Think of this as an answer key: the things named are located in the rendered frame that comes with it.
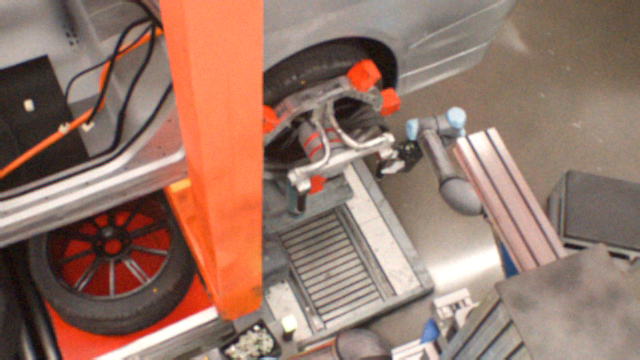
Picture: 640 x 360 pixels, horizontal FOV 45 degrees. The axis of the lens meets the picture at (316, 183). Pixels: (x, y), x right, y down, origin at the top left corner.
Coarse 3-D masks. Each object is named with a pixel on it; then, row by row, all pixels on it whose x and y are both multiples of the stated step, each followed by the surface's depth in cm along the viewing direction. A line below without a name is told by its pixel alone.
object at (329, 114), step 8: (328, 104) 280; (328, 112) 285; (328, 120) 286; (336, 128) 283; (344, 136) 282; (384, 136) 283; (352, 144) 281; (360, 144) 281; (368, 144) 281; (376, 144) 282
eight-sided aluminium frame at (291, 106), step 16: (336, 80) 280; (288, 96) 276; (304, 96) 277; (320, 96) 276; (336, 96) 279; (352, 96) 285; (368, 96) 290; (288, 112) 275; (352, 128) 319; (368, 128) 313; (304, 160) 321; (272, 176) 309
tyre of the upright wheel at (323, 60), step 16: (304, 48) 278; (320, 48) 280; (336, 48) 283; (352, 48) 289; (288, 64) 276; (304, 64) 275; (320, 64) 276; (336, 64) 279; (352, 64) 283; (272, 80) 275; (288, 80) 274; (304, 80) 276; (272, 96) 275; (288, 160) 323
